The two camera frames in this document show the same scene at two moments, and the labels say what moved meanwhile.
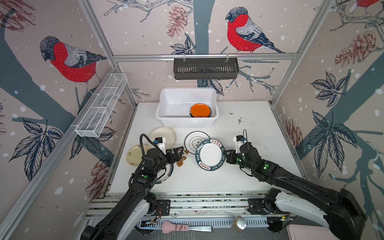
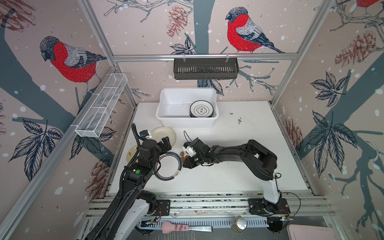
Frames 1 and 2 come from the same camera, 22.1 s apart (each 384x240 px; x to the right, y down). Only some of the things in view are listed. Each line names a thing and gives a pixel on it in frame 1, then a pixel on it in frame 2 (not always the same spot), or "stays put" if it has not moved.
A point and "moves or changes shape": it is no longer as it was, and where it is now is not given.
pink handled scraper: [167, 226] stays put
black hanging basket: [205, 68] stays put
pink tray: [301, 232] stays put
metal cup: [240, 223] stays put
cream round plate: [163, 132] stays put
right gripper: [230, 157] -> [190, 162]
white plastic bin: [173, 108] stays put
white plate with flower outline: [194, 140] -> [201, 108]
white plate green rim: [164, 175] moves or changes shape
